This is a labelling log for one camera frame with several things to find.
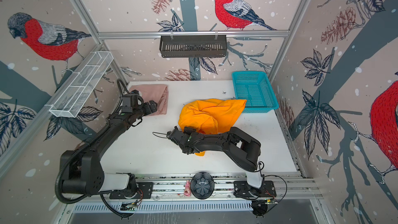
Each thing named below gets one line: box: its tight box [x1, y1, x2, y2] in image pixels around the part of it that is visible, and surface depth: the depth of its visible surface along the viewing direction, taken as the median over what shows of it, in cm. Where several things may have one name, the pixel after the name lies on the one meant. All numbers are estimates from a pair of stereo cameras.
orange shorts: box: [178, 98, 247, 157], surface depth 94 cm
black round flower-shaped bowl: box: [190, 172, 215, 200], surface depth 74 cm
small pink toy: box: [183, 179, 192, 198], surface depth 73 cm
